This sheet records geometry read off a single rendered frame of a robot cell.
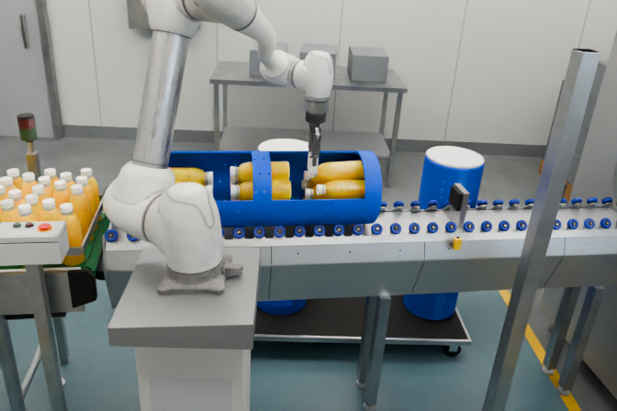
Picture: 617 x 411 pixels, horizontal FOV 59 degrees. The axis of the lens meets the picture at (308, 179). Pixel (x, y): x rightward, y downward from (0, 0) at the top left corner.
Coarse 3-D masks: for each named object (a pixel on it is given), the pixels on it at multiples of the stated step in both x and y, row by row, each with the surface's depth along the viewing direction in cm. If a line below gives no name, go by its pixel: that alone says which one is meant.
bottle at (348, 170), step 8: (360, 160) 207; (320, 168) 203; (328, 168) 202; (336, 168) 203; (344, 168) 203; (352, 168) 204; (360, 168) 204; (320, 176) 203; (328, 176) 203; (336, 176) 203; (344, 176) 204; (352, 176) 205; (360, 176) 205
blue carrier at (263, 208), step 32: (192, 160) 209; (224, 160) 211; (256, 160) 196; (288, 160) 215; (320, 160) 217; (352, 160) 219; (224, 192) 217; (256, 192) 192; (224, 224) 197; (256, 224) 199; (288, 224) 202; (320, 224) 205; (352, 224) 210
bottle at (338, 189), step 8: (328, 184) 202; (336, 184) 201; (344, 184) 201; (352, 184) 202; (360, 184) 202; (328, 192) 201; (336, 192) 201; (344, 192) 201; (352, 192) 202; (360, 192) 202
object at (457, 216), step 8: (456, 184) 222; (456, 192) 217; (464, 192) 215; (456, 200) 217; (464, 200) 215; (456, 208) 217; (464, 208) 217; (456, 216) 221; (464, 216) 218; (456, 224) 221
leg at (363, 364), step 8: (368, 296) 242; (376, 296) 241; (368, 304) 242; (368, 312) 244; (368, 320) 245; (368, 328) 247; (368, 336) 249; (368, 344) 251; (360, 352) 257; (368, 352) 253; (360, 360) 257; (368, 360) 255; (360, 368) 257; (360, 376) 259; (360, 384) 263
